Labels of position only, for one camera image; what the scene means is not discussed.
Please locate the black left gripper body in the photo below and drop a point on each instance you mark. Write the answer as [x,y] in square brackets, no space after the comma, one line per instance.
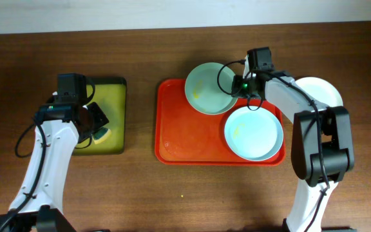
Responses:
[98,115]

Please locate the yellow green scrub sponge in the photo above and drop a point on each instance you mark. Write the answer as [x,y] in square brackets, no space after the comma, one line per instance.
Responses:
[101,135]

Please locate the pale green plate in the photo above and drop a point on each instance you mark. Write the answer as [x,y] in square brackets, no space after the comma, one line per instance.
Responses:
[202,91]

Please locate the white plate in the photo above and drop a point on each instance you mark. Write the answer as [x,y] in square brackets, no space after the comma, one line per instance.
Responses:
[321,90]

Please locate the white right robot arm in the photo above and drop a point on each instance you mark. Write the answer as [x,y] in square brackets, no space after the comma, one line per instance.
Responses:
[322,149]

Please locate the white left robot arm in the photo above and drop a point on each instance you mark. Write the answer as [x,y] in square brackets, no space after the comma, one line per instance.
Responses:
[59,127]

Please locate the red plastic tray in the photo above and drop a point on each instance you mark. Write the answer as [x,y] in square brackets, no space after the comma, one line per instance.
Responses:
[184,136]

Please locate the light blue plate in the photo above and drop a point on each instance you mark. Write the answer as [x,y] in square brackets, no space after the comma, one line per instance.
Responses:
[253,135]

